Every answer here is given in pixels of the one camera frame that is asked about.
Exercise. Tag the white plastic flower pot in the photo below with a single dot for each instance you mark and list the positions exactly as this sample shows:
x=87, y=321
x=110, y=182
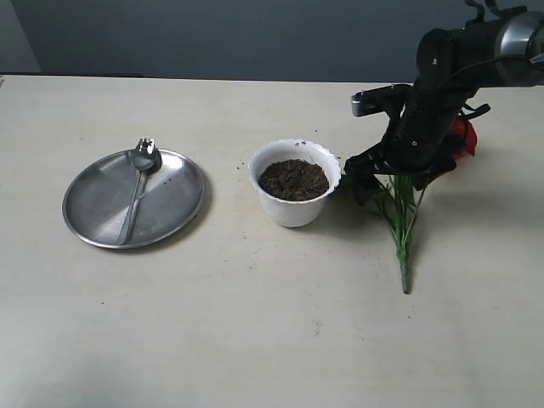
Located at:
x=293, y=214

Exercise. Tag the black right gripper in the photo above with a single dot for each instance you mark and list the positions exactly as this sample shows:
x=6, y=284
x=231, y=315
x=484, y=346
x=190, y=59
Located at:
x=413, y=144

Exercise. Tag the round steel plate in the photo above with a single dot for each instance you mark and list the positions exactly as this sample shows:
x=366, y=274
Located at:
x=96, y=202

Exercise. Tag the steel spork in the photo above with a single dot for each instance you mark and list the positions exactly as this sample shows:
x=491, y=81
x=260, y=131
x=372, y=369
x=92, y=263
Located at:
x=143, y=158

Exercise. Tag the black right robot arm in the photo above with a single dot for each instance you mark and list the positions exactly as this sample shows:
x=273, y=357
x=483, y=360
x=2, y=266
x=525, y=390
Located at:
x=452, y=66

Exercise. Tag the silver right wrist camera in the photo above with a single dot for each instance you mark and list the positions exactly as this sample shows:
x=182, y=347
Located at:
x=389, y=99

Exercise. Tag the artificial red flower stem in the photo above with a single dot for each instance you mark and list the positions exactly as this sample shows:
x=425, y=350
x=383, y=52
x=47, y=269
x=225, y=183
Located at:
x=397, y=203

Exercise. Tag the dark brown potting soil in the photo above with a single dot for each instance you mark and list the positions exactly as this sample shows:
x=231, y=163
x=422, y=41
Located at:
x=294, y=180

